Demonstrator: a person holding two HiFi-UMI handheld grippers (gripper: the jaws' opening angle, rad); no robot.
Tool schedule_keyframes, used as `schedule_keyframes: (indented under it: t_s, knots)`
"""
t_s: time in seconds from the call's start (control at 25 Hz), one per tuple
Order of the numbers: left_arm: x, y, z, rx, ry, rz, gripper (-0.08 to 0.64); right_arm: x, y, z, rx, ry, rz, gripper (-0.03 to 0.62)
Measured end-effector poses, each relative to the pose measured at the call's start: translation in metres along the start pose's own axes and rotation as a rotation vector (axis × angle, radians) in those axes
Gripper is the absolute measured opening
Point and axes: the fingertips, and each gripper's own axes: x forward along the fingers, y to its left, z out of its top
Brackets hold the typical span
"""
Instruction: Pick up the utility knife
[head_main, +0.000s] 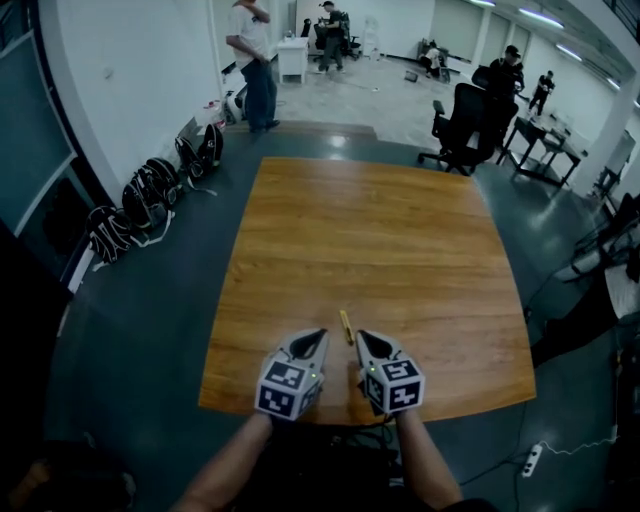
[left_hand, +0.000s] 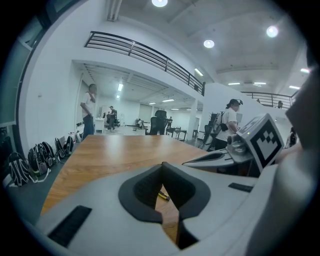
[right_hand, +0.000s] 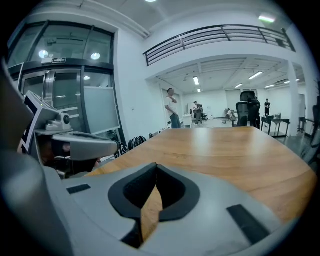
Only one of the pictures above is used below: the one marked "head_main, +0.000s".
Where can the white power strip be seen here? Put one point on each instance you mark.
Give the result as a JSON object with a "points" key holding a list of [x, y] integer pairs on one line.
{"points": [[532, 460]]}

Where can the white and black bag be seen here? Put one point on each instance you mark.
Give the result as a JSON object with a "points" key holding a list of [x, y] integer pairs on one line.
{"points": [[236, 106]]}

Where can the white plastic jug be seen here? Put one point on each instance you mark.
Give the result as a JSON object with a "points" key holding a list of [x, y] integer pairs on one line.
{"points": [[214, 116]]}

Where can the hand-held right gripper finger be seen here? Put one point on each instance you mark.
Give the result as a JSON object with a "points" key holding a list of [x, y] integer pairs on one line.
{"points": [[367, 361], [402, 354]]}

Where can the white panel on stand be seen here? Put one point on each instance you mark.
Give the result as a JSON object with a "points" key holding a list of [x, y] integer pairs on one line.
{"points": [[620, 152]]}

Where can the ceiling light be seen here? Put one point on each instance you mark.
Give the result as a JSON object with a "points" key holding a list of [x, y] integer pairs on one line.
{"points": [[569, 52], [480, 2], [541, 17]]}

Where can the black metal table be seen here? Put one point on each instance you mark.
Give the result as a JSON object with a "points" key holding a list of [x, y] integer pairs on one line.
{"points": [[542, 145]]}

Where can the black backpack white pattern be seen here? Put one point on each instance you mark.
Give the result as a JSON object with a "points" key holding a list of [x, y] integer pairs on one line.
{"points": [[107, 235]]}

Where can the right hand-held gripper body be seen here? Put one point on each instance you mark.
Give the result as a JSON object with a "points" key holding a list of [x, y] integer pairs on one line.
{"points": [[400, 395]]}

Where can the small yellow stick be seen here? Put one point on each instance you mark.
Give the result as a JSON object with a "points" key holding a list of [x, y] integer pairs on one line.
{"points": [[346, 327]]}

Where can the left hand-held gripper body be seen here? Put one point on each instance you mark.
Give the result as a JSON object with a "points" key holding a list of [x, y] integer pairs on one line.
{"points": [[282, 377]]}

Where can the small dark floor box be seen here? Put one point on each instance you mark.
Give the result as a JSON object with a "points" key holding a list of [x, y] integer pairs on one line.
{"points": [[410, 77]]}

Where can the white shelf rack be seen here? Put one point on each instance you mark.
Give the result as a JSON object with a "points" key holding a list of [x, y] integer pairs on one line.
{"points": [[374, 37]]}

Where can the large black office chair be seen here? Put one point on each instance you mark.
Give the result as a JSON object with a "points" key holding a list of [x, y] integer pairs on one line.
{"points": [[475, 125]]}

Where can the person's right forearm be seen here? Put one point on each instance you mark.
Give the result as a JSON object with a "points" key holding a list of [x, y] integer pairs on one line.
{"points": [[425, 460]]}

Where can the white cabinet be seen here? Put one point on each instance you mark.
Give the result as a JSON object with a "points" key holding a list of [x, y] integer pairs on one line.
{"points": [[293, 60]]}

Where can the person's left forearm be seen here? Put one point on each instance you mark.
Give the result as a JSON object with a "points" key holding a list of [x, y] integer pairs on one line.
{"points": [[230, 460]]}

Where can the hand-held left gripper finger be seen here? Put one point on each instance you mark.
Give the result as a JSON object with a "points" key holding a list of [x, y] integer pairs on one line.
{"points": [[320, 361], [283, 348]]}

